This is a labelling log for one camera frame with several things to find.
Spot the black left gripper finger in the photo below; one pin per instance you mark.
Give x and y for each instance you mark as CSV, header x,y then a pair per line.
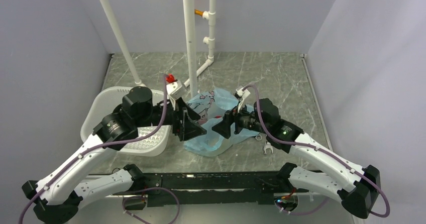
x,y
191,113
189,128

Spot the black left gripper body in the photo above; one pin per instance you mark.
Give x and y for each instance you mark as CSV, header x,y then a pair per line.
x,y
172,117

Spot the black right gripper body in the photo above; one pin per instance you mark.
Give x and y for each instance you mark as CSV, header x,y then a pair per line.
x,y
247,120

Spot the light blue printed plastic bag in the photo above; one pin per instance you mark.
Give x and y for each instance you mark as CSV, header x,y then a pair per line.
x,y
209,105

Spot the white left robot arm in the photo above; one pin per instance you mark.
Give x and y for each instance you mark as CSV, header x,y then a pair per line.
x,y
59,196

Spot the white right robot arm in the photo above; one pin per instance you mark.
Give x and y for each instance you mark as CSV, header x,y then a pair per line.
x,y
354,186

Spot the silver combination wrench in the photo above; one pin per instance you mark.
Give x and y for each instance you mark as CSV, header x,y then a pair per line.
x,y
267,148

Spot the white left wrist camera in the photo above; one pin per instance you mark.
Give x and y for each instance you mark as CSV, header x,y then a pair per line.
x,y
175,88

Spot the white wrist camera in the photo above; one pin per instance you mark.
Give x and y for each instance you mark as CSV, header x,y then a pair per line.
x,y
241,95
175,88

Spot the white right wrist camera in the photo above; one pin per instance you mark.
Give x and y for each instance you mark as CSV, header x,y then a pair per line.
x,y
241,95

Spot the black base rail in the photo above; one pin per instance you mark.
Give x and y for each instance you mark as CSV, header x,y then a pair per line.
x,y
261,187

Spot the white PVC pipe frame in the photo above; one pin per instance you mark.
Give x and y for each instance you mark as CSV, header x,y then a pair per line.
x,y
189,12

